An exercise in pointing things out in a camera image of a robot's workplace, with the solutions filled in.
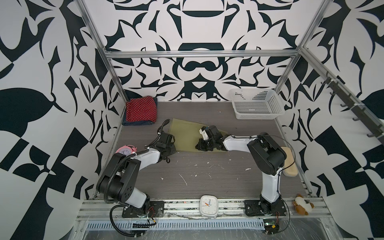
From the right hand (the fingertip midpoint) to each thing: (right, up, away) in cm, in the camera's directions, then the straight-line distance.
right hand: (196, 145), depth 94 cm
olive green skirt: (-6, +6, +3) cm, 9 cm away
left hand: (-14, 0, 0) cm, 14 cm away
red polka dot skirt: (-38, +23, +14) cm, 46 cm away
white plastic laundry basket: (+48, +28, +25) cm, 61 cm away
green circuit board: (+35, -34, -23) cm, 54 cm away
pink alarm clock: (-41, -2, -3) cm, 41 cm away
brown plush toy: (+51, -26, -21) cm, 61 cm away
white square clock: (+6, -25, -21) cm, 34 cm away
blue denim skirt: (-49, +14, +10) cm, 52 cm away
